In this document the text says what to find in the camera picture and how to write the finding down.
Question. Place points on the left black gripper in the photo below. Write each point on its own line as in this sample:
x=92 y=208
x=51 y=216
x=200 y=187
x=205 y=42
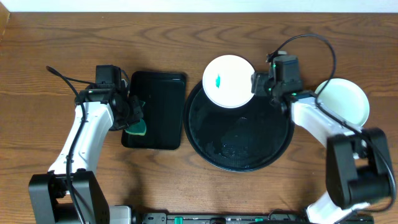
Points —
x=135 y=111

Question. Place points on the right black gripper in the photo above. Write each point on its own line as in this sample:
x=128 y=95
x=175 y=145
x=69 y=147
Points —
x=258 y=83

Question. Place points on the green scrub sponge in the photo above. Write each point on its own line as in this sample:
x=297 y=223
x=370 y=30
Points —
x=136 y=125

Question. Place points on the white plate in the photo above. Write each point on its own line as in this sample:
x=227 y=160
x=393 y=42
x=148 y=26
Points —
x=227 y=81

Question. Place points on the pale green plate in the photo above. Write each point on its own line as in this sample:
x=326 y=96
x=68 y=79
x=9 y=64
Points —
x=347 y=100

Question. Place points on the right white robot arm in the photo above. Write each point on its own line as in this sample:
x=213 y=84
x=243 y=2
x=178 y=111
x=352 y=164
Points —
x=358 y=165

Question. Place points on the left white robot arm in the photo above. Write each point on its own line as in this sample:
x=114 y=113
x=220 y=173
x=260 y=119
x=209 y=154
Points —
x=69 y=192

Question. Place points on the black rectangular tray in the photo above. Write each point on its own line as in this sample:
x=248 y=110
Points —
x=162 y=97

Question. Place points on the black round tray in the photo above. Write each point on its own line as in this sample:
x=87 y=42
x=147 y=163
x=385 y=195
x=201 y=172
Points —
x=242 y=139

